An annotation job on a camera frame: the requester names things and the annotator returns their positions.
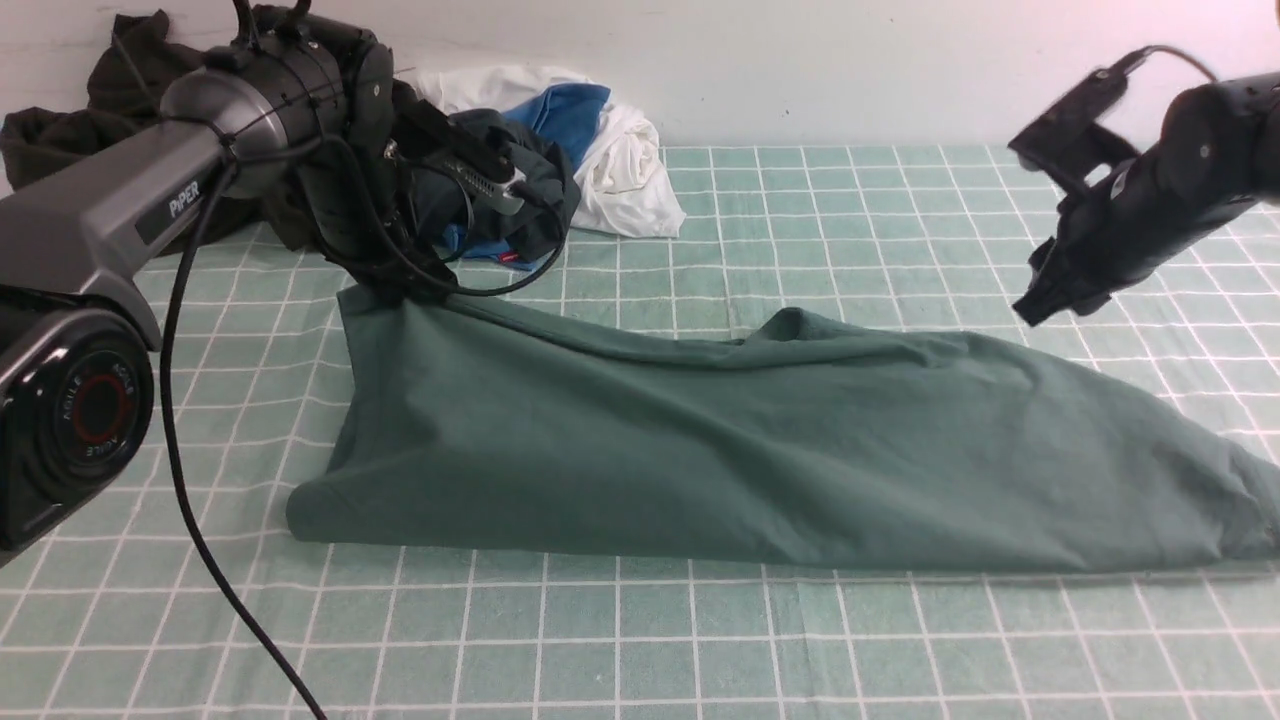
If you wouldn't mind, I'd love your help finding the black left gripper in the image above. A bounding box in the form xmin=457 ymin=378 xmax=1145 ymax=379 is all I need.
xmin=250 ymin=5 xmax=460 ymax=304

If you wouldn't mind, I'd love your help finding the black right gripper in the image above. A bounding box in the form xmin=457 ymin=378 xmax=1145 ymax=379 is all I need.
xmin=1009 ymin=67 xmax=1261 ymax=327

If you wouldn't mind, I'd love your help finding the green long-sleeve top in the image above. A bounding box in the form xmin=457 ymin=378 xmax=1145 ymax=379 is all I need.
xmin=285 ymin=287 xmax=1277 ymax=574

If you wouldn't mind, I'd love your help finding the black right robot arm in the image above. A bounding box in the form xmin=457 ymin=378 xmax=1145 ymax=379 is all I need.
xmin=1009 ymin=69 xmax=1279 ymax=325

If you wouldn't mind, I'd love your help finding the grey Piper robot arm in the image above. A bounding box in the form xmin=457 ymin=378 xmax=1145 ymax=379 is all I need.
xmin=3 ymin=1 xmax=468 ymax=562

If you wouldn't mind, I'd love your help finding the green checked table cloth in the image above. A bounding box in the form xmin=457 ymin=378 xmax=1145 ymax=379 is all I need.
xmin=1 ymin=146 xmax=1279 ymax=719

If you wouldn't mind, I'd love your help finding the dark teal crumpled garment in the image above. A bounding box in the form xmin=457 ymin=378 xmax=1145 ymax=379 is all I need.
xmin=412 ymin=108 xmax=581 ymax=272

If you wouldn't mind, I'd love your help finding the blue crumpled garment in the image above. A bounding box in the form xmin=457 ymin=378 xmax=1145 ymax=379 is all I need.
xmin=440 ymin=85 xmax=612 ymax=272

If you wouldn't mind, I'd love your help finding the dark olive crumpled garment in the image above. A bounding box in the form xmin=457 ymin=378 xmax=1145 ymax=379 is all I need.
xmin=1 ymin=10 xmax=315 ymax=251

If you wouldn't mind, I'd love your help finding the white crumpled garment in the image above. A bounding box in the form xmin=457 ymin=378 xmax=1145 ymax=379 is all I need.
xmin=411 ymin=64 xmax=686 ymax=238

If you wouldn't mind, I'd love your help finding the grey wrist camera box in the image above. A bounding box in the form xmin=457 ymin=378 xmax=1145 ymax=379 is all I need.
xmin=390 ymin=100 xmax=525 ymax=217

